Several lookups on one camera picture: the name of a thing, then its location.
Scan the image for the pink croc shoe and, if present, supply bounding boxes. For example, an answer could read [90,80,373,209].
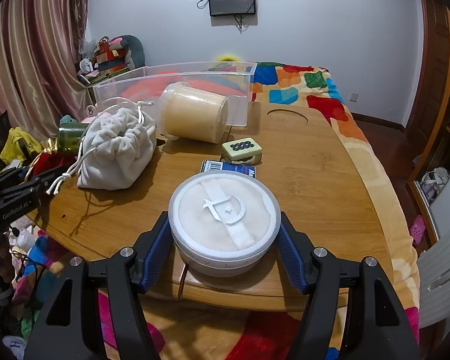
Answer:
[409,215,426,245]

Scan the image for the small black wall monitor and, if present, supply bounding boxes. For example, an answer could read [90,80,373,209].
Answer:
[208,0,256,17]

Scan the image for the pink striped curtain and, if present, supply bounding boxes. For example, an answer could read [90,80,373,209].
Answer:
[0,0,90,141]

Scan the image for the pile of toys and boxes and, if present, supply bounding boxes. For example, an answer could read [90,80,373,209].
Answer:
[77,35,145,86]

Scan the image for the cream frosted plastic jar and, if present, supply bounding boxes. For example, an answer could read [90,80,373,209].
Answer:
[157,82,229,144]

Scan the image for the blue Max staples box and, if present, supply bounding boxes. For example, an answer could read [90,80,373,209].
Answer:
[200,160,257,179]

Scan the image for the white drawstring pouch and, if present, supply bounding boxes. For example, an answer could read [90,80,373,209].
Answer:
[47,97,157,195]

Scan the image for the clear plastic storage bin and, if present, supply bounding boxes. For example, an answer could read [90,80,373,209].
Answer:
[92,61,257,127]

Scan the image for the round white powder puff case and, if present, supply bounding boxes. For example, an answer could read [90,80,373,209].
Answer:
[168,171,281,277]

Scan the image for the colourful patchwork blanket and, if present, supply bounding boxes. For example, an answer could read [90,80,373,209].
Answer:
[142,63,419,359]

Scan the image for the yellow cloth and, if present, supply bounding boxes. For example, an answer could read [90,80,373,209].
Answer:
[0,127,43,166]

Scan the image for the wall power socket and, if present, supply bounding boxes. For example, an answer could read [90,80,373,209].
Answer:
[349,93,359,102]

